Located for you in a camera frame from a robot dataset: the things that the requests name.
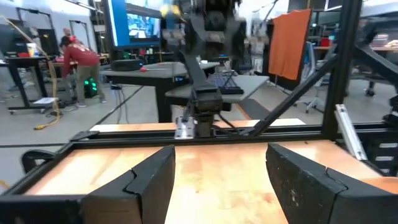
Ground orange cloth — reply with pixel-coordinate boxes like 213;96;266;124
267;8;312;81

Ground black aluminium table frame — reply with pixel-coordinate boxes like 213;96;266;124
0;0;398;195

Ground silver arm base bracket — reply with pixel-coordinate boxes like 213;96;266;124
174;116;197;140

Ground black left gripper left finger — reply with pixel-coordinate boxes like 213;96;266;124
81;144;177;224

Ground large blue display screen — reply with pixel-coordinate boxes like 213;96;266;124
104;0;162;50

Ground white cup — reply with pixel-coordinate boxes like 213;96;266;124
26;42;39;58

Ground grey office chair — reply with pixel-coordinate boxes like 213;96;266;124
295;40;338;114

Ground green lit computer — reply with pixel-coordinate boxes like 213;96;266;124
83;77;98;99

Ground grey keyboard desk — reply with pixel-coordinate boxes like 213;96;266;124
164;74;271;113

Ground backlit black keyboard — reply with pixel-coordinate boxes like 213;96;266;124
207;72;246;95

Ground black desk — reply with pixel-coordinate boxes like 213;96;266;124
0;55;55;114

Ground black floor mat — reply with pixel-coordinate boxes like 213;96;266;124
234;98;272;121

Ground yellow extension cable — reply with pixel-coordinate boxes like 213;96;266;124
2;17;63;131

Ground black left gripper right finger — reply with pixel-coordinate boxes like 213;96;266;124
266;142;398;224

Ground silver aluminium bar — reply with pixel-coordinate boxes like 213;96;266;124
335;104;368;161

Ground white papers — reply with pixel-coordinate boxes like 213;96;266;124
32;96;59;105

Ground black device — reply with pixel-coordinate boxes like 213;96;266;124
110;58;144;72

